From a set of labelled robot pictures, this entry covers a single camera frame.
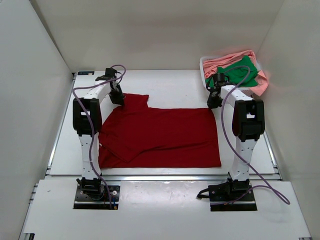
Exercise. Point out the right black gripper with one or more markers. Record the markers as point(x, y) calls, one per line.
point(212, 104)

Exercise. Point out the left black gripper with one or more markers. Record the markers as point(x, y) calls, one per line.
point(119, 100)

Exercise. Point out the red t shirt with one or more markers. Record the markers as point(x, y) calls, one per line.
point(138, 136)

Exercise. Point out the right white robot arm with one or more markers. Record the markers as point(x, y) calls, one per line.
point(248, 124)

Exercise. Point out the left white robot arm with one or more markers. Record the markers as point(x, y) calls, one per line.
point(87, 121)

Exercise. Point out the white plastic basket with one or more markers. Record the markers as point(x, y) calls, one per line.
point(203, 75)

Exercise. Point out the pink t shirt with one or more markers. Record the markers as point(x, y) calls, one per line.
point(261, 83)

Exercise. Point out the green t shirt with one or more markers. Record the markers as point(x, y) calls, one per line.
point(235, 69)

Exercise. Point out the black table corner label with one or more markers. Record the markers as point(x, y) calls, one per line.
point(85, 73)

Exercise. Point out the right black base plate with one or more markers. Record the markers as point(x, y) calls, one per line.
point(235, 201)

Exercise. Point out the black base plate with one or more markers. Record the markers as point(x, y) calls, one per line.
point(235, 201)
point(106, 200)

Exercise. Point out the aluminium frame rail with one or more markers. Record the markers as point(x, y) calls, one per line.
point(273, 177)

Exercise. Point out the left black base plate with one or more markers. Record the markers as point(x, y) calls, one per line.
point(106, 200)

